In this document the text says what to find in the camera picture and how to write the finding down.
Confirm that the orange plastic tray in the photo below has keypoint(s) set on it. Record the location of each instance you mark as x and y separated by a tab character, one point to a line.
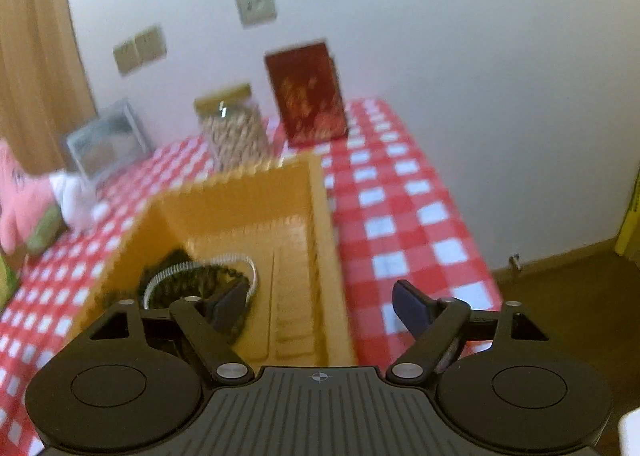
280	216

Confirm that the beige wall outlet plate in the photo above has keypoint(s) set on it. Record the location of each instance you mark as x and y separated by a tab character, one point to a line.
256	5

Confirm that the dark red tin box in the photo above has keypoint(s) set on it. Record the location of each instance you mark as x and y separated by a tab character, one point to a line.
307	95

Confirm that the light wooden panel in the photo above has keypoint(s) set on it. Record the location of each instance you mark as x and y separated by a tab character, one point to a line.
35	35

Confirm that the clear jar of nuts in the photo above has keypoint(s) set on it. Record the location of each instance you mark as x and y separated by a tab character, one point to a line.
235	130

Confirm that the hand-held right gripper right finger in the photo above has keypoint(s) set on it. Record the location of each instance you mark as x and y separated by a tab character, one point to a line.
412	308

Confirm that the long dark wooden bead strand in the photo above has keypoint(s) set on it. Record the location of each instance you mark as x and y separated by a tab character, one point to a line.
200	281

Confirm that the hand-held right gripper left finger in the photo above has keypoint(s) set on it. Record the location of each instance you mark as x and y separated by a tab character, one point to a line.
227	306

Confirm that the silver picture frame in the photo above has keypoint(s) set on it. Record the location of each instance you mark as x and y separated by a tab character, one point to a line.
107	140

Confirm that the pink star plush toy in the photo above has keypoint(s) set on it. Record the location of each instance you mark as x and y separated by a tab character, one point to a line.
22	206

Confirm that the green tissue box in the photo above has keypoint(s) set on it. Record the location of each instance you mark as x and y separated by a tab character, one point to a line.
7	281

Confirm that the metal door stop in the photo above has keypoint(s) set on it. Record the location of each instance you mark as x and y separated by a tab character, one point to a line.
515	262

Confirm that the beige wall power socket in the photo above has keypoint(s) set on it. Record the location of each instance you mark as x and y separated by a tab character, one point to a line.
151	44
126	56

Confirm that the white furniture corner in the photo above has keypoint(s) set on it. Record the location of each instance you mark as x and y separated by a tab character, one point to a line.
631	436

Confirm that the red white checkered tablecloth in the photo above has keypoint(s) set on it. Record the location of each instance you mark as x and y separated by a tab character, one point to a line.
410	216

